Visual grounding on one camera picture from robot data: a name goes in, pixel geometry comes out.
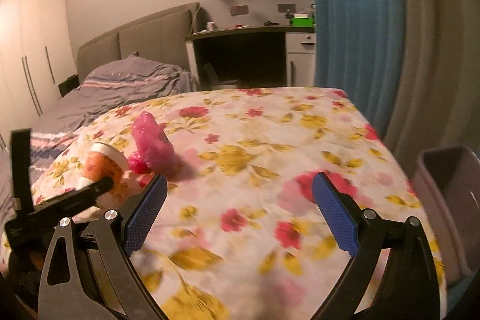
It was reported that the orange paper cup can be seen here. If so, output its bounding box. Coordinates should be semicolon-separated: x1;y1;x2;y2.
77;141;128;209

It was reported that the small pink wrapper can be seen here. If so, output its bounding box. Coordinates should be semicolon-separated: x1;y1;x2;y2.
127;151;151;175

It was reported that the pink plastic bag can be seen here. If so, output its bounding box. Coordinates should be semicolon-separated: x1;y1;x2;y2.
132;111;179;177

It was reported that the grey trash bin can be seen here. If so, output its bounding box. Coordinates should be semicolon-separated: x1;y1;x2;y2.
412;145;480;285

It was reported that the left hand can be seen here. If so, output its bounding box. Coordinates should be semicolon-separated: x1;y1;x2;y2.
7;247;46;313

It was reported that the floral tablecloth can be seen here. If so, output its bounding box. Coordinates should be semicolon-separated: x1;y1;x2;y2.
32;88;426;319

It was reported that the black bedside stand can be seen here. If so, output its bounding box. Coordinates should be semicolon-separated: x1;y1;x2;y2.
58;75;80;97

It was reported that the white wardrobe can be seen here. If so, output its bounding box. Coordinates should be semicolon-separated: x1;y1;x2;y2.
1;0;77;149

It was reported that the grey striped duvet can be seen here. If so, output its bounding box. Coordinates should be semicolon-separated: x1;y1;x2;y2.
0;51;196;223

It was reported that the dark desk with drawers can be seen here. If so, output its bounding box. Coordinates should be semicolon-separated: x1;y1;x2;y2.
185;26;317;90

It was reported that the green box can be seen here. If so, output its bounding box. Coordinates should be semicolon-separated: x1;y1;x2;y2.
291;13;315;28

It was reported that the blue grey curtain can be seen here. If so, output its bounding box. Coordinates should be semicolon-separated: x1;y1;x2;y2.
314;0;479;174

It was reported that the grey bed headboard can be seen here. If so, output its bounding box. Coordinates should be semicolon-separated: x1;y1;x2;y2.
76;2;203;80

